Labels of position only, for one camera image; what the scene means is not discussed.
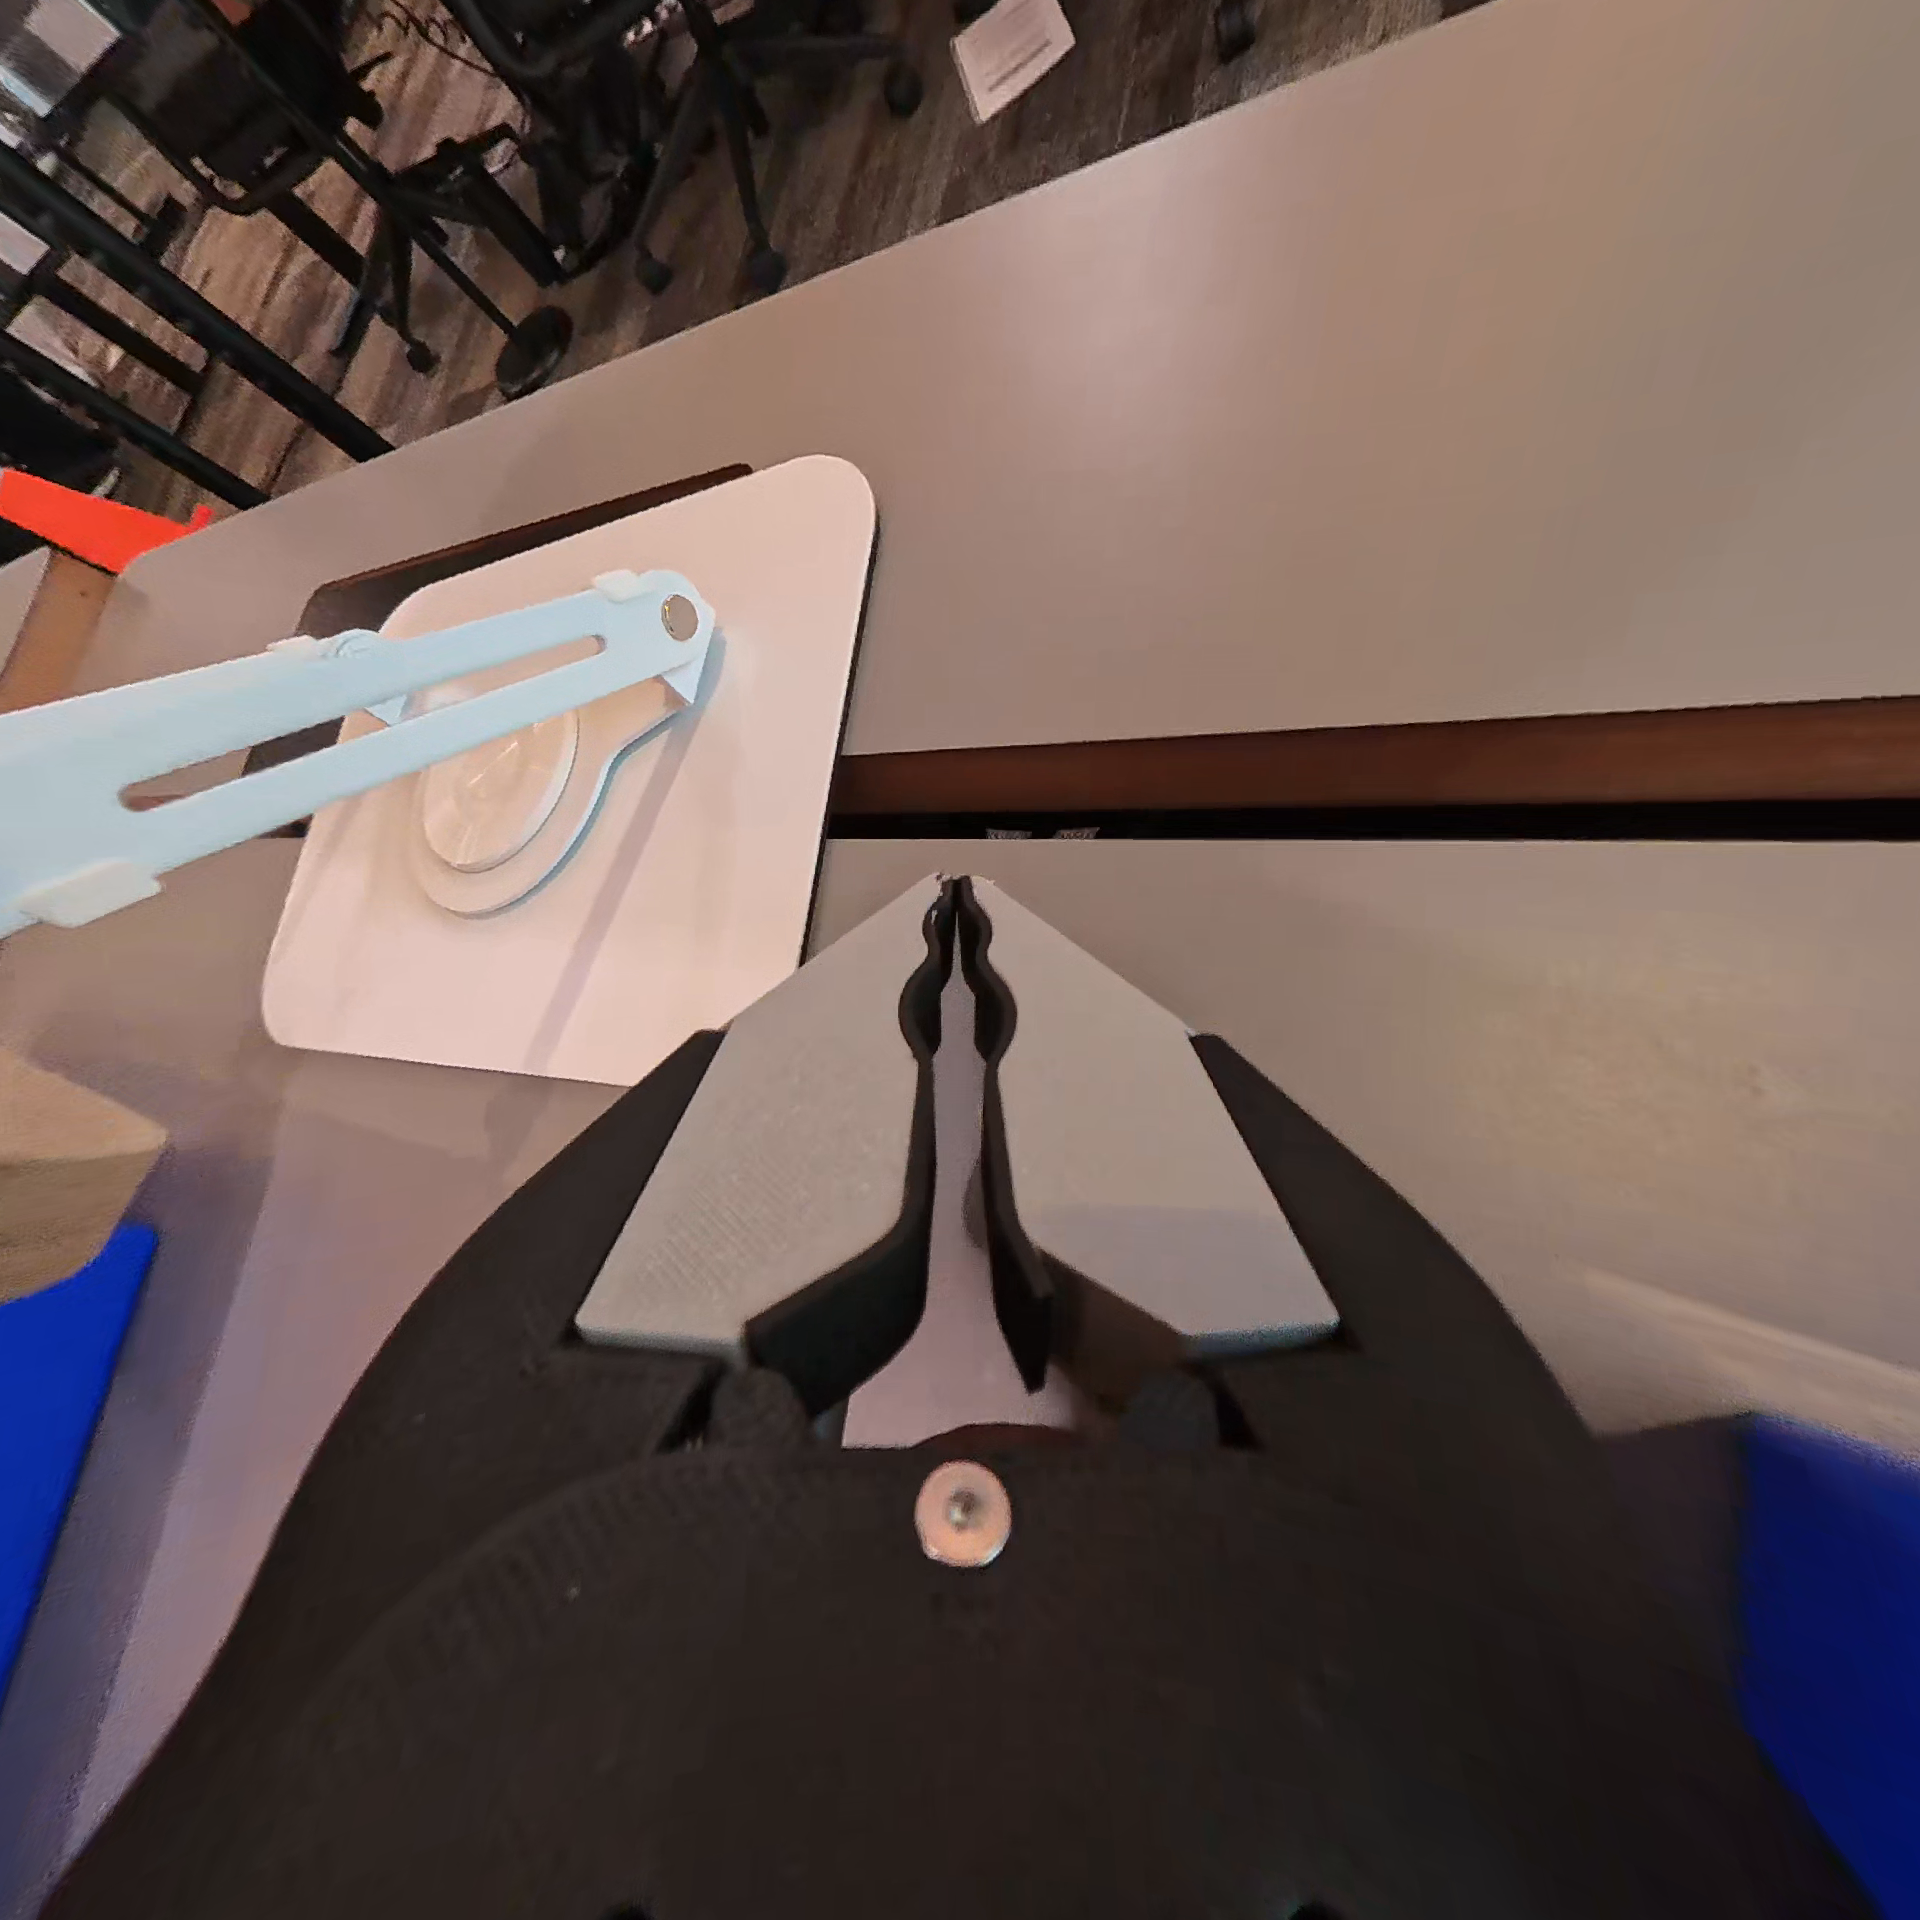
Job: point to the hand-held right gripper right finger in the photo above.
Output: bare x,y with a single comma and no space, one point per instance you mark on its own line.
1170,1184

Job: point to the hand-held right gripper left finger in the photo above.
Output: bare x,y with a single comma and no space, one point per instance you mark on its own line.
749,1184

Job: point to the blue divided plastic bin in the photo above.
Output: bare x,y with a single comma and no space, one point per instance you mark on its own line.
1844,1652

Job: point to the brown-edged grey desk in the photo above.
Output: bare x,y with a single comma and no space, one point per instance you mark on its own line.
1349,452

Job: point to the white document stand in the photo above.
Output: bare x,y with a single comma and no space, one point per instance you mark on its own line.
720,902

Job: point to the black rectangular pad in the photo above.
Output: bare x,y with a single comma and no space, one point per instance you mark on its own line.
338,608

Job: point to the orange red sheet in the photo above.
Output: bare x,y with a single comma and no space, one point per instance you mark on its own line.
89,518

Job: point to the black office chair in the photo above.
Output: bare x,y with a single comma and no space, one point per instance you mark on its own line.
720,89
240,120

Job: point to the white paper sheet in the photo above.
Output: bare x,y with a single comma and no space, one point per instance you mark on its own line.
1012,53

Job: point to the black metal table frame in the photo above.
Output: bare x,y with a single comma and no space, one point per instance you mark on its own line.
195,305

